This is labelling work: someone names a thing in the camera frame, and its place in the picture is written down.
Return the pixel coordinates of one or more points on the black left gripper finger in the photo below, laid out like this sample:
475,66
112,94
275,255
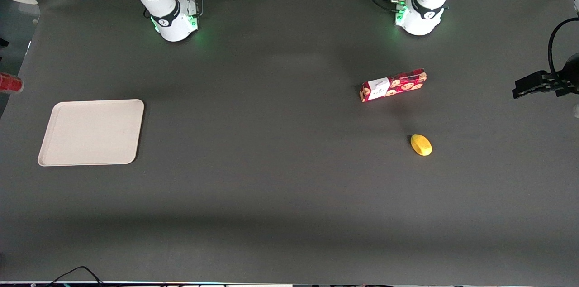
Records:
531,83

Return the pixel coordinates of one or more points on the red plaid cookie box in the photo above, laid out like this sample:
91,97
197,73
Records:
402,84

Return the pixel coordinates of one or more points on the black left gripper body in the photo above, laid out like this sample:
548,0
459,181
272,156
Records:
571,73

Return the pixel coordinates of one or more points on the beige plastic tray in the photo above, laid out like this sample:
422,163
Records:
90,133

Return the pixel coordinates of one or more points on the yellow lemon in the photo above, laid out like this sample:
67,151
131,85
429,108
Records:
421,145

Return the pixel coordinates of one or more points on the red coke bottle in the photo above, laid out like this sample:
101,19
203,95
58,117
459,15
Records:
10,83

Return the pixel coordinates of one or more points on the dark grey table mat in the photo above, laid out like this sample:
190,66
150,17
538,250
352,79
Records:
271,165

